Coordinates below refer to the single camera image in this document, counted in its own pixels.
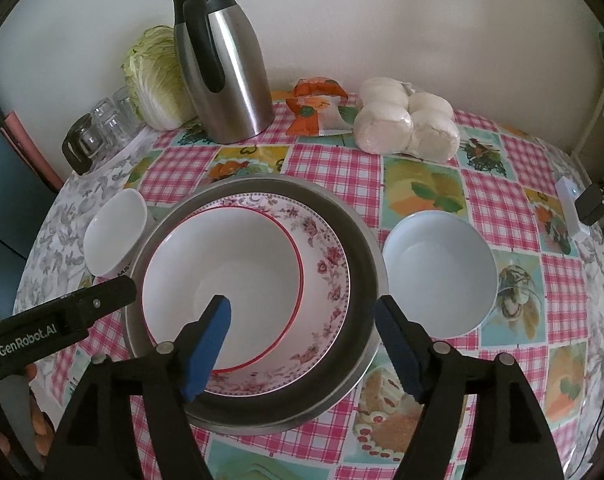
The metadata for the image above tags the round floral rim plate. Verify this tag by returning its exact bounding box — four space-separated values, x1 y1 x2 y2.
174 192 352 396

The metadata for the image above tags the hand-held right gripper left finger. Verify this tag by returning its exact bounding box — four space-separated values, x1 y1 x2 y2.
44 294 232 480

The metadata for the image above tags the pale blue bowl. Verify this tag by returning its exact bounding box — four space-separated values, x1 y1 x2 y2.
383 210 498 338

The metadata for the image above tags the dark blue panel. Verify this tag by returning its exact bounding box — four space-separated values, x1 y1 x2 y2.
0 105 63 306

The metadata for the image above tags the black charger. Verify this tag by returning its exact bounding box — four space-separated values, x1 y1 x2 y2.
575 183 604 226

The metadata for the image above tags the stainless steel thermos jug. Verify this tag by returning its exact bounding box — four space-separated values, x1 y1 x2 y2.
168 0 275 145

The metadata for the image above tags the dark glass cup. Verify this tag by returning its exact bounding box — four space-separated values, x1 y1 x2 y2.
62 112 105 176

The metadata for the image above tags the strawberry print bowl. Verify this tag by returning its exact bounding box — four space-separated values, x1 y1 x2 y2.
141 207 304 373

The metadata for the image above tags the person's left hand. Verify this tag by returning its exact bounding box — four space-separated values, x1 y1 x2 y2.
24 364 53 456

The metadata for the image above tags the stainless steel basin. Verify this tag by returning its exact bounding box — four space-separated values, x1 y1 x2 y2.
123 175 389 435

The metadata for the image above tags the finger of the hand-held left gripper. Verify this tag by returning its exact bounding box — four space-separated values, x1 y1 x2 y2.
57 275 137 338

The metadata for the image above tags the plastic bag of steamed buns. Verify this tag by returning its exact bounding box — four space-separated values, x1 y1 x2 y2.
353 77 460 163

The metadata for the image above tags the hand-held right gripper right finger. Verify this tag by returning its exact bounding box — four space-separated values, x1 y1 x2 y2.
374 296 565 480

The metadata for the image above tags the clear glass cup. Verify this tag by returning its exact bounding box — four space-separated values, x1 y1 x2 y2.
89 100 122 143
113 85 144 136

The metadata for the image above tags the napa cabbage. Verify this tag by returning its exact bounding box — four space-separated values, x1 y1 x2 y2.
121 25 198 130

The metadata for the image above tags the small white printed bowl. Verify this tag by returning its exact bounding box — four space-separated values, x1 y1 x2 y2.
83 189 155 278

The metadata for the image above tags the orange snack packet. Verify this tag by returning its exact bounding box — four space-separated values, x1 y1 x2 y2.
286 77 355 137

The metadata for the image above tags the checked picture tablecloth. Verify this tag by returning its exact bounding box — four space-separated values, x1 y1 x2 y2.
12 91 604 480

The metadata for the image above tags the white power strip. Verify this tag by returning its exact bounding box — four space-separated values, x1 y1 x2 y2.
556 176 590 243

